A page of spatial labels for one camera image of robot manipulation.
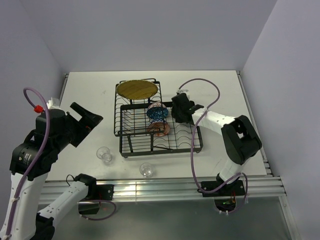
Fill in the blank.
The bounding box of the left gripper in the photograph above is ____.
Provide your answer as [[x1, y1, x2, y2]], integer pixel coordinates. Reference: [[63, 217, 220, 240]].
[[53, 102, 103, 152]]

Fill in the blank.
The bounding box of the blue patterned bowl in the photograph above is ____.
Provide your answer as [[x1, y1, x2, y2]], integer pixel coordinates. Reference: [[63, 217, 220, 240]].
[[146, 102, 169, 124]]

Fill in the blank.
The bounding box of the orange patterned bowl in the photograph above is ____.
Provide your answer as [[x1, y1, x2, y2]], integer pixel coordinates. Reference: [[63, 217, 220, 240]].
[[147, 122, 171, 137]]

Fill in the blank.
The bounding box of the clear glass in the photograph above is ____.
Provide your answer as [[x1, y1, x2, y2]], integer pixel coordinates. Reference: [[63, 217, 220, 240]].
[[139, 162, 155, 178], [96, 146, 112, 165]]

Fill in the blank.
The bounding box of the yellow woven round plate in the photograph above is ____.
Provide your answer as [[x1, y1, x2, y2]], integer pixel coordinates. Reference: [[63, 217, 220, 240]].
[[116, 79, 158, 100]]

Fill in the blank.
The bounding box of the clear glass front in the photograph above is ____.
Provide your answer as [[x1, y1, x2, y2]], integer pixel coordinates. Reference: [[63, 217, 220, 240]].
[[139, 162, 155, 178]]

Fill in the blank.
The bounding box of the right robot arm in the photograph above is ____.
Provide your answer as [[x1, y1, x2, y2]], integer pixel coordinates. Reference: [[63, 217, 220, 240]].
[[171, 93, 262, 195]]

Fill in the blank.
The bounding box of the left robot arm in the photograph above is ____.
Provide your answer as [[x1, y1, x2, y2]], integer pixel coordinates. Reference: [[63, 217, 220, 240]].
[[0, 102, 103, 240]]

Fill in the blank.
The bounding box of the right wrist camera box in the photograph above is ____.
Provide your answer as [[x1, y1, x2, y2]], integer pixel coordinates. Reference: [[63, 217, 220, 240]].
[[176, 88, 190, 100]]

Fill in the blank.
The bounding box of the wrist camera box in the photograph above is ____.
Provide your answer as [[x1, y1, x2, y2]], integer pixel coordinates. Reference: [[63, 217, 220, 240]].
[[33, 97, 61, 114], [176, 88, 190, 100]]

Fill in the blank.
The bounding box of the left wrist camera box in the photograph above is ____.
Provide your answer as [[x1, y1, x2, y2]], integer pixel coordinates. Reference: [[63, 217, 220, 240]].
[[33, 97, 61, 114]]

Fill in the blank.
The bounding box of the black wire dish rack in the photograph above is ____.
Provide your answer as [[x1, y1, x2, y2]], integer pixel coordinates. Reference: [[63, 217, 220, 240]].
[[114, 78, 203, 158]]

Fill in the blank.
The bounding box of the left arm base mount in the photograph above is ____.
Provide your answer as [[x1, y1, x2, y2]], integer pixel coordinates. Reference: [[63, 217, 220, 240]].
[[78, 184, 114, 216]]

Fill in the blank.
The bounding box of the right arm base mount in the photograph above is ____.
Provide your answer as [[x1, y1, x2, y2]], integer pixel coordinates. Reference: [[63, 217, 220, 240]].
[[197, 179, 246, 197]]

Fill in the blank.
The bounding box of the aluminium mounting rail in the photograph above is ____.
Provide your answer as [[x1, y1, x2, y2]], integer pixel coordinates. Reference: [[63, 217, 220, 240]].
[[37, 174, 287, 203]]

